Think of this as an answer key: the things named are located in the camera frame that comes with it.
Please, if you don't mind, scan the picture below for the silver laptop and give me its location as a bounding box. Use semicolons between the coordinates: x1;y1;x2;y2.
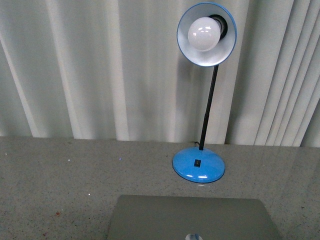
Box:
107;195;281;240

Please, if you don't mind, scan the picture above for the blue desk lamp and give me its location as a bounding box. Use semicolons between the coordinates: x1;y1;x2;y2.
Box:
172;1;238;184

